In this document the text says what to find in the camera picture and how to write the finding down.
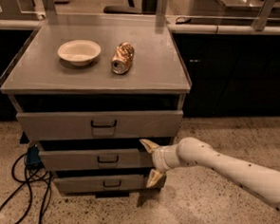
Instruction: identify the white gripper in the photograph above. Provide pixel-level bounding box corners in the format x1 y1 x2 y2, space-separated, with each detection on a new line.
140 139 187 189

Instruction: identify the grey drawer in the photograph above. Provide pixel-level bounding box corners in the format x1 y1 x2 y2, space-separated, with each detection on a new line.
17 110 183 141
38 143 153 172
53 168 150 196

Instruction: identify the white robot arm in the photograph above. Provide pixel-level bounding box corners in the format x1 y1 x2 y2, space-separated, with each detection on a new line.
140 137 280 213

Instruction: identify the grey bottom drawer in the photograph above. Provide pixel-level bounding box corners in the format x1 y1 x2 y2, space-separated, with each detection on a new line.
53 168 150 196

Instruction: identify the grey drawer cabinet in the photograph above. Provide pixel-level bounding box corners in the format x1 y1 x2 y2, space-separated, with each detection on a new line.
0 7 196 204

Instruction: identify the grey top drawer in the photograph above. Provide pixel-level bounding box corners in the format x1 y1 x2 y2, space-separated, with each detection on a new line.
17 110 183 141

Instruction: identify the crushed gold can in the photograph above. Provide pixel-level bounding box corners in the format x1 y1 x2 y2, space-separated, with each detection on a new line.
111 43 135 75

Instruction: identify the dark counter cabinet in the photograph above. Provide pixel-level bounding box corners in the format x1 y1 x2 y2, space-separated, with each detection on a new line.
173 33 280 117

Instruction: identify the blue power box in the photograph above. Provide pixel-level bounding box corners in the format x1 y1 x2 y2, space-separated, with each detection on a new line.
24 146 43 170

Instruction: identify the white bowl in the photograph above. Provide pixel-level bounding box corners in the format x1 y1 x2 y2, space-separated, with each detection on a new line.
57 40 101 66

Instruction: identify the black office chair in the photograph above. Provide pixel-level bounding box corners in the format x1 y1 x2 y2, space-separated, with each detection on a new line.
103 0 158 15

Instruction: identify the black floor cable right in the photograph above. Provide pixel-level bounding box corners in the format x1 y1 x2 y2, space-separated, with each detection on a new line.
28 168 55 224

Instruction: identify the black floor cable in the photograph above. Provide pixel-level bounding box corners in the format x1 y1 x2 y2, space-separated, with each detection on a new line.
28 168 55 224
0 151 37 224

